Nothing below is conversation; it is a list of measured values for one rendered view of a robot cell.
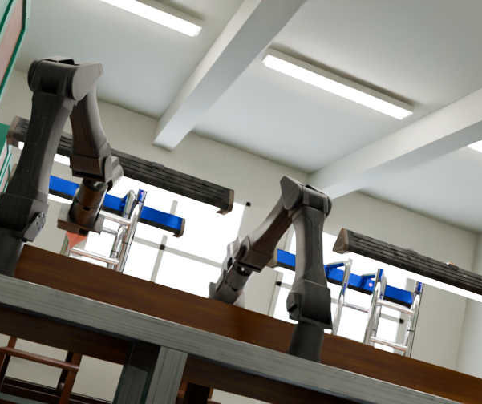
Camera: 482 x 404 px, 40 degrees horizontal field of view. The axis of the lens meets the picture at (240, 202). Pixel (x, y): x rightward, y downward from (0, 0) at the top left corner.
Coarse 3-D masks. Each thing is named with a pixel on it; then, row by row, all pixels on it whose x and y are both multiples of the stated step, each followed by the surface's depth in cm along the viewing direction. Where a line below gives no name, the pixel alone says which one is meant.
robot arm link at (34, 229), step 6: (36, 216) 118; (42, 216) 120; (30, 222) 117; (36, 222) 118; (42, 222) 120; (0, 228) 116; (6, 228) 116; (24, 228) 116; (30, 228) 117; (36, 228) 118; (42, 228) 120; (12, 234) 115; (18, 234) 115; (24, 234) 115; (30, 234) 117; (36, 234) 119; (24, 240) 117; (30, 240) 117
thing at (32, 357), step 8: (8, 344) 388; (0, 352) 350; (8, 352) 351; (16, 352) 352; (24, 352) 376; (0, 360) 350; (8, 360) 386; (32, 360) 353; (40, 360) 354; (48, 360) 355; (56, 360) 382; (72, 360) 395; (0, 368) 350; (64, 368) 356; (72, 368) 357; (0, 376) 384; (72, 376) 357; (0, 384) 383; (64, 384) 356; (64, 392) 355; (0, 400) 382; (64, 400) 354
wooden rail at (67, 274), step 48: (96, 288) 140; (144, 288) 143; (48, 336) 135; (96, 336) 138; (240, 336) 148; (288, 336) 152; (336, 336) 156; (240, 384) 146; (288, 384) 150; (432, 384) 161; (480, 384) 166
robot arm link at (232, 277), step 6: (234, 270) 170; (240, 270) 170; (246, 270) 171; (228, 276) 172; (234, 276) 170; (240, 276) 170; (246, 276) 170; (228, 282) 172; (234, 282) 171; (240, 282) 171; (246, 282) 173; (234, 288) 174; (240, 288) 173
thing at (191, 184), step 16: (16, 128) 169; (16, 144) 172; (64, 144) 172; (128, 160) 178; (144, 160) 181; (128, 176) 176; (144, 176) 177; (160, 176) 179; (176, 176) 182; (192, 176) 185; (176, 192) 179; (192, 192) 180; (208, 192) 183; (224, 192) 186; (224, 208) 183
